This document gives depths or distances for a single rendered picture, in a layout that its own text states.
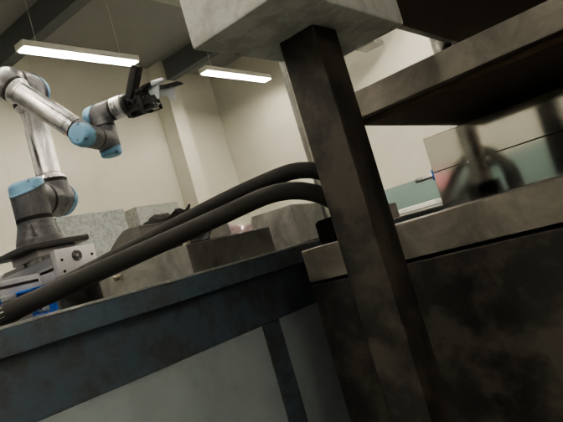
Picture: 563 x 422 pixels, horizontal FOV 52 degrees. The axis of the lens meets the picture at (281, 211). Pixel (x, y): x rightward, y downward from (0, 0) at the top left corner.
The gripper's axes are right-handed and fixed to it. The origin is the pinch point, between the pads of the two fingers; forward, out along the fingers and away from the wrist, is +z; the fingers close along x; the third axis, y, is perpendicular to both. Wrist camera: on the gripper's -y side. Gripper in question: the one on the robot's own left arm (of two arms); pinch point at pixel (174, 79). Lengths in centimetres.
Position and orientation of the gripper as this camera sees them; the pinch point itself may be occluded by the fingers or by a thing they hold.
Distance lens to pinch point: 203.6
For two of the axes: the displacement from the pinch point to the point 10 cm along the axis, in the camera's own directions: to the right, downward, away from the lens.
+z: 9.3, -2.9, -2.4
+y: 3.1, 9.5, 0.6
